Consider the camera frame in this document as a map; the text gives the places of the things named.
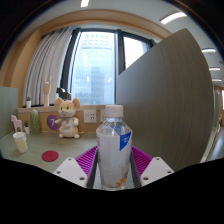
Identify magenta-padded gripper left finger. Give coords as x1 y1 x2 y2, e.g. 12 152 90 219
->
52 145 99 188

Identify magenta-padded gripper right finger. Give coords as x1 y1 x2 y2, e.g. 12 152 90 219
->
129 145 175 188

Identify clear plastic water bottle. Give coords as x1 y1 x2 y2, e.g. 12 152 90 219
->
95 104 133 191

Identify flat round red coaster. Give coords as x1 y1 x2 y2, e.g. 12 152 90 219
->
41 150 60 163

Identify beige plush mouse toy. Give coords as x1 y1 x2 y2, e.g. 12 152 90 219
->
53 97 82 140

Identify round purple number sign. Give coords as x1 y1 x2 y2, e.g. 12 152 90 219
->
46 114 61 131

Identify tall green cactus figure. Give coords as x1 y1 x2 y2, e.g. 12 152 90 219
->
29 108 42 135

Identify grey wood-grain divider panel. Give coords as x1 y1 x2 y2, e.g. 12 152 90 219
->
115 27 215 173

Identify dark horse figure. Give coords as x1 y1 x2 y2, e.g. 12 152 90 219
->
55 87 72 101

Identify wooden hand figure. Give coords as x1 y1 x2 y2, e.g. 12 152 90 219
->
42 75 53 108

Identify pale green desk partition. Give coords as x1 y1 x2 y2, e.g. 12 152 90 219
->
0 86 19 141

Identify white pleated curtain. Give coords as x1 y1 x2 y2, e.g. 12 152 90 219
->
22 26 74 108

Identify dark-framed large window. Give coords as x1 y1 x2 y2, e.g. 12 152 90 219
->
59 28 156 106

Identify ceiling strip lights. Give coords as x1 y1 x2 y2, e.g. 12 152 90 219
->
80 0 223 83

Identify white wall socket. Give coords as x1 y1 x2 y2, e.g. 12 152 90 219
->
83 109 98 124
99 109 107 123

